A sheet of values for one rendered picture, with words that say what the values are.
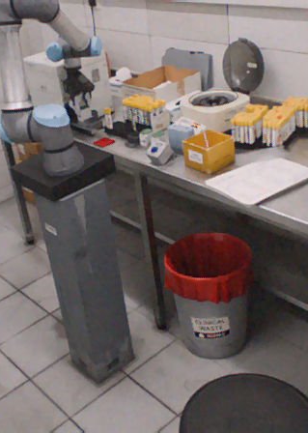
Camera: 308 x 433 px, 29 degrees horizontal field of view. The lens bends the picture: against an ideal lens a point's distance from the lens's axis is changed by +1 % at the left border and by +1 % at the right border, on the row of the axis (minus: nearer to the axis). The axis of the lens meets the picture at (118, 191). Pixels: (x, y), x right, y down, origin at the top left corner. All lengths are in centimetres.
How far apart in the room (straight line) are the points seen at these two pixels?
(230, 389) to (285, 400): 13
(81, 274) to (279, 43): 121
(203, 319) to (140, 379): 37
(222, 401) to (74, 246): 88
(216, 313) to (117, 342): 44
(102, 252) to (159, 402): 64
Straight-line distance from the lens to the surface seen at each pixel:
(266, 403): 161
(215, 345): 259
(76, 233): 220
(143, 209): 244
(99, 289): 238
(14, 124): 215
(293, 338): 275
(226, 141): 215
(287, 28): 252
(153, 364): 266
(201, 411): 159
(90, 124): 264
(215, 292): 237
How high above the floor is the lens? 183
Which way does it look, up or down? 27 degrees down
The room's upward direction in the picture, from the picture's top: 9 degrees counter-clockwise
